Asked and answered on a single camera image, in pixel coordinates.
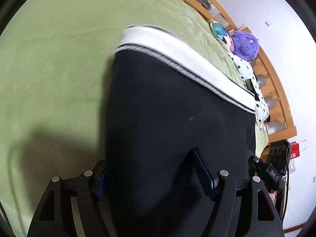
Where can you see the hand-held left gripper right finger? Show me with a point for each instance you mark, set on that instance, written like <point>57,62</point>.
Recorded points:
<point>205,175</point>

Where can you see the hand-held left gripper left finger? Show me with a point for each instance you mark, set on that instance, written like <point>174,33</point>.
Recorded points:
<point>101,185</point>

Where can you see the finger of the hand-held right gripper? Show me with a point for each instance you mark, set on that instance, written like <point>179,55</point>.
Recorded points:
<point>254,161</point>

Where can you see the black pants with white stripe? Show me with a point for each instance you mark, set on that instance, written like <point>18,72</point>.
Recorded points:
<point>160,128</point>

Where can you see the black case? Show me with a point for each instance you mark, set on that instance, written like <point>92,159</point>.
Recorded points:
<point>279,153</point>

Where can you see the red box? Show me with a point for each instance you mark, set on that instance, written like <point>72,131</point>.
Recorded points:
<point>295,150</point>

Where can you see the dark green cloth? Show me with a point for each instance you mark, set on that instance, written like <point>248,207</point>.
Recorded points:
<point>250,87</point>

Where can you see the white black-dotted cloth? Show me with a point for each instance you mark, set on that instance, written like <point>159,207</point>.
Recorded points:
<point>246,69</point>

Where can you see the purple plush toy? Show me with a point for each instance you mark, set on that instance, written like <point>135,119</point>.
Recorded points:
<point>244,45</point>

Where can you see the colourful geometric pillow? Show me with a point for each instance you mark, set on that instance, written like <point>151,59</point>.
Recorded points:
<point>221,32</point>

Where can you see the green fleece blanket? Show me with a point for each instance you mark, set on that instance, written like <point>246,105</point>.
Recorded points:
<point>49,54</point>

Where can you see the white wall socket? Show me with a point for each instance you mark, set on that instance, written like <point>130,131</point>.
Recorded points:
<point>268,23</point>

